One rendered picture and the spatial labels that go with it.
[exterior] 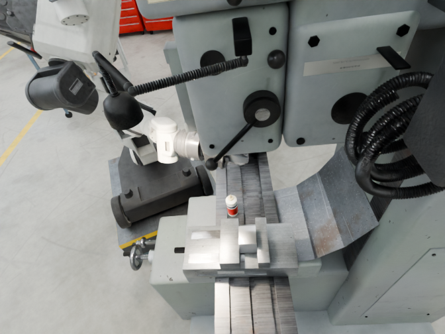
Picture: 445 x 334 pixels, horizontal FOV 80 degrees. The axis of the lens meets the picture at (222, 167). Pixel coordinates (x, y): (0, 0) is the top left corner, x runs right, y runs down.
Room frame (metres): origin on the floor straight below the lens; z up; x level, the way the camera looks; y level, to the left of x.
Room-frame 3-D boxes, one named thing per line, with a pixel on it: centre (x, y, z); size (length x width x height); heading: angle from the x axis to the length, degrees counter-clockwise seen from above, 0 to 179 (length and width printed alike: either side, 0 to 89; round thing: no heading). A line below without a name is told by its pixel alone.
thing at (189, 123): (0.54, 0.05, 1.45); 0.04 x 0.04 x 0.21; 83
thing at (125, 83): (0.40, 0.14, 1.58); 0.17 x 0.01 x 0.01; 28
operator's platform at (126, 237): (1.26, 0.44, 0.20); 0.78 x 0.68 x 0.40; 14
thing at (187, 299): (0.53, -0.03, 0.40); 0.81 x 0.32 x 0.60; 83
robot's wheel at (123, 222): (0.96, 0.64, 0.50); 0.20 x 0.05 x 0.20; 14
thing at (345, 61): (0.51, -0.25, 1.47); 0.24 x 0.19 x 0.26; 173
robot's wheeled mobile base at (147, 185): (1.26, 0.44, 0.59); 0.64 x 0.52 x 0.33; 14
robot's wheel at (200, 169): (1.09, 0.13, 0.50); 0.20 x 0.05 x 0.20; 14
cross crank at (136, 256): (0.59, 0.44, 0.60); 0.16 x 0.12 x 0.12; 83
